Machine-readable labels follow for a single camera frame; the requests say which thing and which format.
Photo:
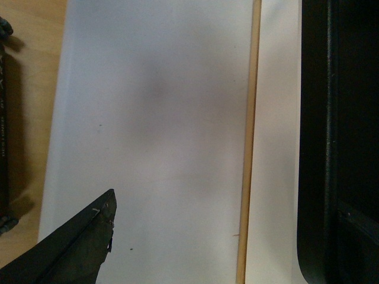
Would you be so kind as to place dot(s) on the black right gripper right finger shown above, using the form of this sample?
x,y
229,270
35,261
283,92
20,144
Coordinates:
x,y
357,246

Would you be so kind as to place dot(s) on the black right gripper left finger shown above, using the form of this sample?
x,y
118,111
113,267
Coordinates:
x,y
74,252

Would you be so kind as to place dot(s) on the white drawer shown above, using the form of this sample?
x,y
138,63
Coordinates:
x,y
151,102
271,252

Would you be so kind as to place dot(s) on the black drawer handle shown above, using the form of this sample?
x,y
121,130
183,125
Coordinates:
x,y
338,127

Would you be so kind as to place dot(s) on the wooden two-drawer cabinet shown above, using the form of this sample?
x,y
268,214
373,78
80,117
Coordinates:
x,y
249,139

